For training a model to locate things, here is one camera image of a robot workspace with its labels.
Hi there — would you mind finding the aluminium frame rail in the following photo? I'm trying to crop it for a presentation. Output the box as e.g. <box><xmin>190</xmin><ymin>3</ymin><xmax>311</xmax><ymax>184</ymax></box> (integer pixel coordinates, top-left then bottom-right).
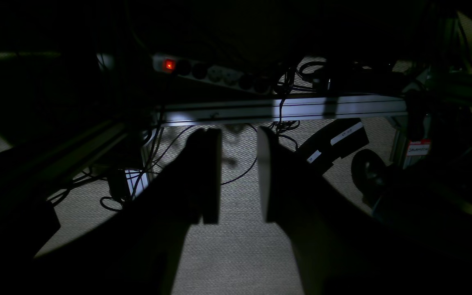
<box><xmin>161</xmin><ymin>95</ymin><xmax>408</xmax><ymax>127</ymax></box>

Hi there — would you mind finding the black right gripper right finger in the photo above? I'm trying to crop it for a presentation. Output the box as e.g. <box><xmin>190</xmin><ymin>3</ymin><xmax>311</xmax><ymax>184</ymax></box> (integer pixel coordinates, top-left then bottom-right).
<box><xmin>257</xmin><ymin>127</ymin><xmax>382</xmax><ymax>295</ymax></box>

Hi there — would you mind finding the black caster wheel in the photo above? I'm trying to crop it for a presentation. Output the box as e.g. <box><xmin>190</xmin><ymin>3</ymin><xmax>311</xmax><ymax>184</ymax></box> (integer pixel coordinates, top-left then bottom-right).
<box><xmin>351</xmin><ymin>149</ymin><xmax>387</xmax><ymax>197</ymax></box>

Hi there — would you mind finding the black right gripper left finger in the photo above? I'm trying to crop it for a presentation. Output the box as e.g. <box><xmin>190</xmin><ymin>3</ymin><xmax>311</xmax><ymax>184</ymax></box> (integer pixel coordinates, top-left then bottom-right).
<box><xmin>35</xmin><ymin>128</ymin><xmax>222</xmax><ymax>295</ymax></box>

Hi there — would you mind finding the white power strip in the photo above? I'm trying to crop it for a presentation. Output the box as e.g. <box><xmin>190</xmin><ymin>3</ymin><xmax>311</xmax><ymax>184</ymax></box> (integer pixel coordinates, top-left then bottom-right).
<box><xmin>152</xmin><ymin>53</ymin><xmax>273</xmax><ymax>95</ymax></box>

